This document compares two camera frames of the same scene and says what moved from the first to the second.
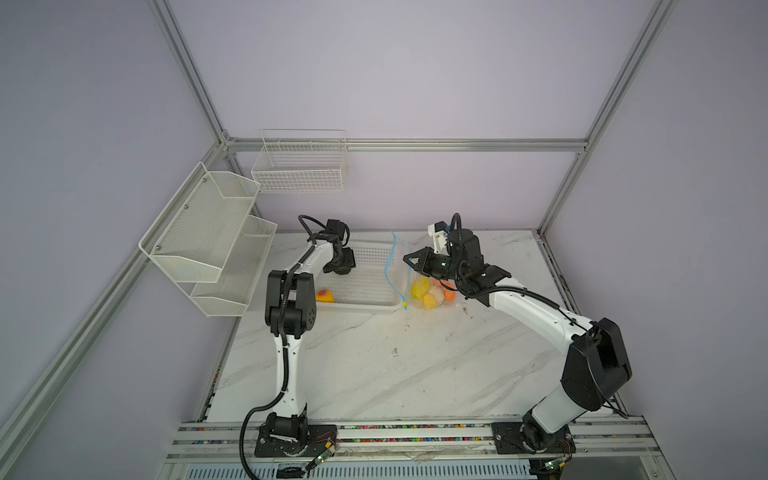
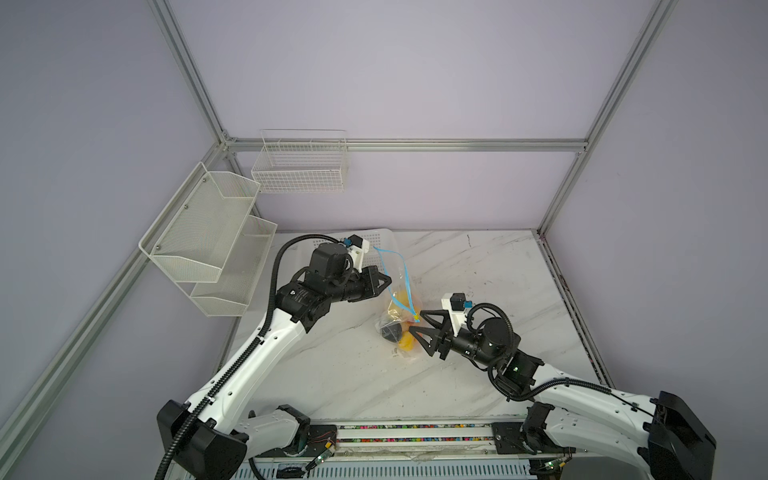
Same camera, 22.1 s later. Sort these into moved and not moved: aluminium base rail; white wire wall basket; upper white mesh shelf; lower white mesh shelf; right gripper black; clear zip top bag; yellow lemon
Moved: yellow lemon; clear zip top bag; right gripper black
Not moved: upper white mesh shelf; aluminium base rail; white wire wall basket; lower white mesh shelf
